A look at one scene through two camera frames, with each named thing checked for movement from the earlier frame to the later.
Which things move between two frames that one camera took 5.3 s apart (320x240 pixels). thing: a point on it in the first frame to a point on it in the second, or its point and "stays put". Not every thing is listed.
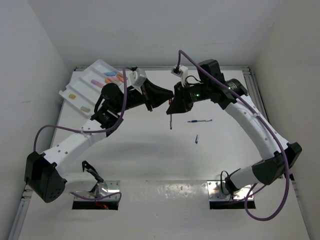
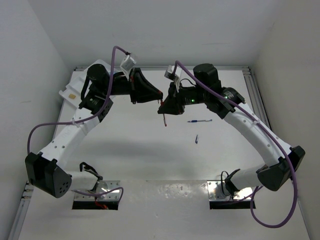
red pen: x=170 y=103 to x=165 y=125
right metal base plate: x=217 y=191 stays put
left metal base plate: x=106 y=188 stays put
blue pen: x=194 y=121 stays put
